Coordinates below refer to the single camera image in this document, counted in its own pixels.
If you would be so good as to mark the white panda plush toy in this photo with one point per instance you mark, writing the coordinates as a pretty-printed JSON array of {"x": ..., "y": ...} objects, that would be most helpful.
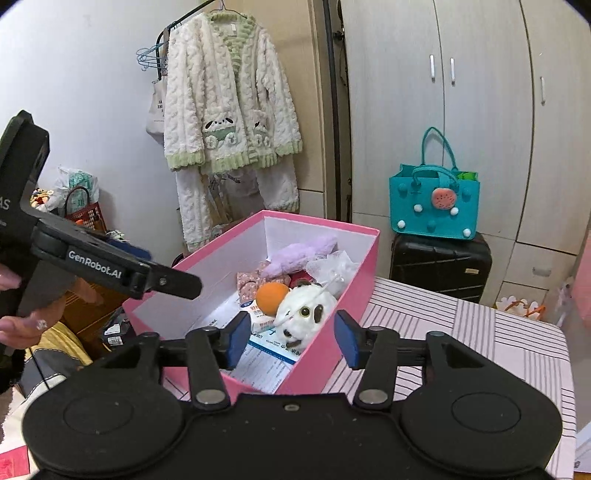
[{"x": 300, "y": 314}]

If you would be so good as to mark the person's left hand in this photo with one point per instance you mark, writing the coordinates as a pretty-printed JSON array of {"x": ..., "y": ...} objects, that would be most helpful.
[{"x": 32, "y": 325}]

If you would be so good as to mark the white green fleece jacket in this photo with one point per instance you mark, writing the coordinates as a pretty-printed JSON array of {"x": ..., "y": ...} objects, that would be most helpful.
[{"x": 207, "y": 92}]

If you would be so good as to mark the white wardrobe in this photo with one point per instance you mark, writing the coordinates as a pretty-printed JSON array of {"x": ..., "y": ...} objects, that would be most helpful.
[{"x": 489, "y": 115}]

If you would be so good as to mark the blue wet wipes pack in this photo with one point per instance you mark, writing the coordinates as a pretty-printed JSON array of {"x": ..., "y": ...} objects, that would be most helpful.
[{"x": 272, "y": 351}]

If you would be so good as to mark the teal felt tote bag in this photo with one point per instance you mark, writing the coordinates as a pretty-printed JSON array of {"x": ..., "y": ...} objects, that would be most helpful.
[{"x": 415, "y": 210}]

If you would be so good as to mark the pink cardboard box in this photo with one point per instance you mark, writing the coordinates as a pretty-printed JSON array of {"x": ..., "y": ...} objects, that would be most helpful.
[{"x": 352, "y": 290}]

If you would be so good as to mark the printed paper sheet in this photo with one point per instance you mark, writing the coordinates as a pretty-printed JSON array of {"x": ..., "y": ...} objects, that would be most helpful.
[{"x": 263, "y": 374}]

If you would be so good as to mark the white canvas tote bag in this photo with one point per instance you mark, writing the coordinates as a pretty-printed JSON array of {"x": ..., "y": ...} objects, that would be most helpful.
[{"x": 156, "y": 113}]

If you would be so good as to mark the black suitcase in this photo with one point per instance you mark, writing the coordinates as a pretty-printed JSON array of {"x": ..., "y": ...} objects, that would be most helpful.
[{"x": 438, "y": 270}]

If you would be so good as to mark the yellow cloth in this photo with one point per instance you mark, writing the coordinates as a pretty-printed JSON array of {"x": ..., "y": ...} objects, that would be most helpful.
[{"x": 67, "y": 344}]

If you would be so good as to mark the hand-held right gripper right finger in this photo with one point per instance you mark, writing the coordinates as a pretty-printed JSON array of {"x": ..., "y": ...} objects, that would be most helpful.
[{"x": 346, "y": 338}]

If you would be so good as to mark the red checked bag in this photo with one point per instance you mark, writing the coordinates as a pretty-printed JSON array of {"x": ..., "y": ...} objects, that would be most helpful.
[{"x": 85, "y": 214}]

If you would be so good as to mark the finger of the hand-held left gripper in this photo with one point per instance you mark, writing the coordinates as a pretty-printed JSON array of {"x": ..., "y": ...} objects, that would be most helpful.
[
  {"x": 175, "y": 282},
  {"x": 131, "y": 250}
]

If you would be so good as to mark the white orange paper bag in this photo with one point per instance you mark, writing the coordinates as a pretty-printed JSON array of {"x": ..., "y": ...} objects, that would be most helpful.
[{"x": 519, "y": 310}]

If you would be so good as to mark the purple plush toy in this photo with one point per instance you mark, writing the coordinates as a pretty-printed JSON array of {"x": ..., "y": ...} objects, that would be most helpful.
[{"x": 300, "y": 254}]

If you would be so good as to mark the floral fabric scrunchie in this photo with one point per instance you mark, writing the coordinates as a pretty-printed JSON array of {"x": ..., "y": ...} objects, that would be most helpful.
[{"x": 247, "y": 284}]

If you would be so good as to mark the white tissue pack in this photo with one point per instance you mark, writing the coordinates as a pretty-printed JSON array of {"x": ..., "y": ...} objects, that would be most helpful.
[{"x": 258, "y": 323}]

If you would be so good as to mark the blue clothes hanger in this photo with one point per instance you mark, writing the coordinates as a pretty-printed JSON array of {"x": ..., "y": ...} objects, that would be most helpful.
[{"x": 150, "y": 57}]

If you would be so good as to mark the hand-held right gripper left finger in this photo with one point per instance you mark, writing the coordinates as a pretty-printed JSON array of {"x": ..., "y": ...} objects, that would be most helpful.
[{"x": 240, "y": 338}]

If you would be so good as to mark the white fleece pants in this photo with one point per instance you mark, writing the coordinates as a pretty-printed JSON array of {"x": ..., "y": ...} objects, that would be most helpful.
[{"x": 194, "y": 207}]

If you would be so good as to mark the orange ball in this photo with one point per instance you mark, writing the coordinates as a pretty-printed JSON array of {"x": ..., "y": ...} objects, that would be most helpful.
[{"x": 271, "y": 297}]

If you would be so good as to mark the white plastic bag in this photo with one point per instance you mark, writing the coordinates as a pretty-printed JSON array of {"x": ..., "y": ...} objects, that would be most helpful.
[{"x": 78, "y": 180}]

